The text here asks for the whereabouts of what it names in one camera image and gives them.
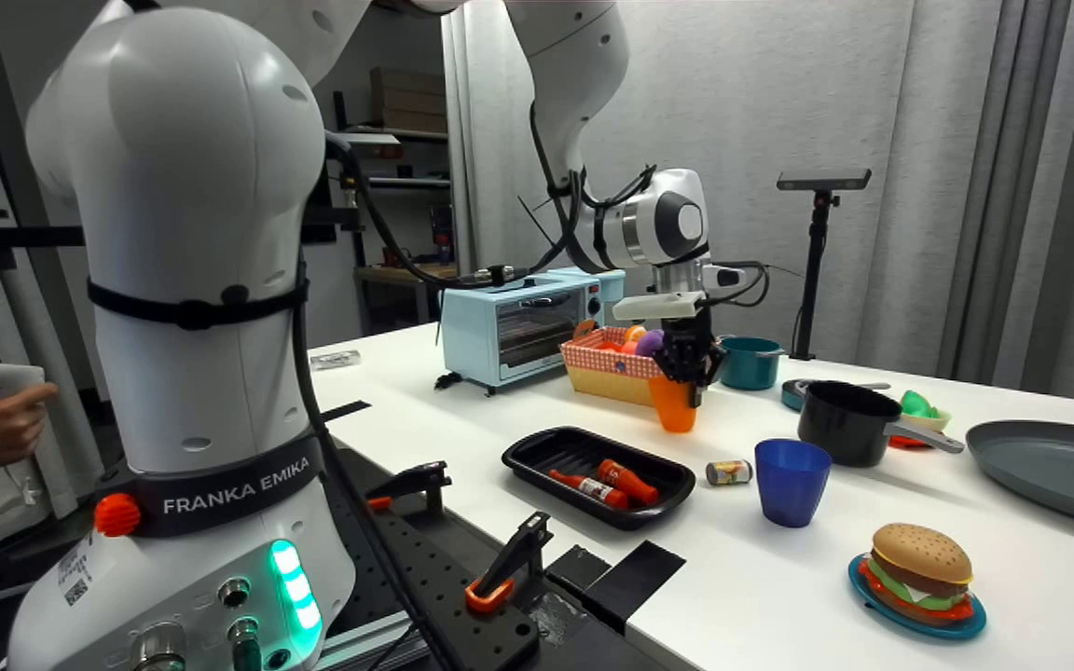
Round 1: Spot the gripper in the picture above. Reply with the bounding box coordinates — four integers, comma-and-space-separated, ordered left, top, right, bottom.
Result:
653, 315, 727, 409

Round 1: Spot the small blue plate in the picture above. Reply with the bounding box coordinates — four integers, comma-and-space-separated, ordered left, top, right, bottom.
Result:
847, 554, 988, 642

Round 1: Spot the shelf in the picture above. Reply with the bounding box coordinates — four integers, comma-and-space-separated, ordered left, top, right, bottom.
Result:
330, 65, 460, 338

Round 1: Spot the grey curtain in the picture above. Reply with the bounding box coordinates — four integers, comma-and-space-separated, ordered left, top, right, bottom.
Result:
441, 0, 1074, 409

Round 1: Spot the black toy pot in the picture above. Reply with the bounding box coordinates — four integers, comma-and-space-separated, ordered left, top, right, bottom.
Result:
796, 379, 966, 469

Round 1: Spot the orange checkered basket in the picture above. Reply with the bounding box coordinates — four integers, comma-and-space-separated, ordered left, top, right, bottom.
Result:
559, 325, 667, 408

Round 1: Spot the black plastic tray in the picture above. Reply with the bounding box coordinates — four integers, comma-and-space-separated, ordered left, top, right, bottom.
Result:
501, 426, 697, 532

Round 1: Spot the red toy sauce bottle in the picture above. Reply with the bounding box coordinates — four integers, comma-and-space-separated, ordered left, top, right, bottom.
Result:
547, 468, 630, 512

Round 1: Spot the small beige bowl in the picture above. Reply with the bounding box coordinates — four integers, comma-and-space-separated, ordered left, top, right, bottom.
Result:
891, 406, 953, 435

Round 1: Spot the toy oven door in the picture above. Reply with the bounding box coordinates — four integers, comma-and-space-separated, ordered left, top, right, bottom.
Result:
496, 282, 587, 384

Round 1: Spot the camera on mount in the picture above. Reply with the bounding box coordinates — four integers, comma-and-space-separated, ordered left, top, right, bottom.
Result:
776, 168, 874, 363

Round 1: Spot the teal toy pot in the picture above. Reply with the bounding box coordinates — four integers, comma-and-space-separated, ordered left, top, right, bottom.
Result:
718, 335, 789, 391

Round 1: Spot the black clamp with orange grip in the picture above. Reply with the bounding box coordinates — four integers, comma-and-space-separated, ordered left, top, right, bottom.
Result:
463, 510, 555, 615
366, 459, 453, 516

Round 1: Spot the light blue toy oven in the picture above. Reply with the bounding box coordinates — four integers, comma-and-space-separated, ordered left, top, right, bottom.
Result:
438, 272, 607, 393

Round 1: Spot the orange toy sauce bottle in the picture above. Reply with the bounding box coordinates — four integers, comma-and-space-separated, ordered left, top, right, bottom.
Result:
595, 458, 661, 507

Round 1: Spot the orange plastic cup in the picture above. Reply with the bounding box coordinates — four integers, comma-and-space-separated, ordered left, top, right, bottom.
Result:
646, 373, 699, 434

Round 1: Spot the stack of cardboard boxes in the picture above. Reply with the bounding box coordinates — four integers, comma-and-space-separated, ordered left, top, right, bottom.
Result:
368, 66, 450, 134

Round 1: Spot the dark blue plastic cup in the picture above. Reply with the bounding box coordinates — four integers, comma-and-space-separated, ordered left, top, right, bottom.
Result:
754, 438, 833, 529

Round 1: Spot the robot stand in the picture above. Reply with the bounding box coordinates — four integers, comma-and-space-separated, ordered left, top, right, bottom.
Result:
313, 445, 547, 671

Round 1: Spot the grey oval plate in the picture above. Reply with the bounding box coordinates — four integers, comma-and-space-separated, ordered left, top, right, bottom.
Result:
965, 419, 1074, 534

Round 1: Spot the light blue toy appliance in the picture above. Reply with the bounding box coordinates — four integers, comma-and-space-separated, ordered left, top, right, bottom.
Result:
546, 267, 627, 328

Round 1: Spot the toy burger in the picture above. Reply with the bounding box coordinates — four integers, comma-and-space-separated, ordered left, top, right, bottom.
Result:
858, 522, 976, 624

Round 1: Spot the black tape patch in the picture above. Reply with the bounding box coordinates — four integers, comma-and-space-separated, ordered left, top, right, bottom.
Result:
544, 539, 687, 637

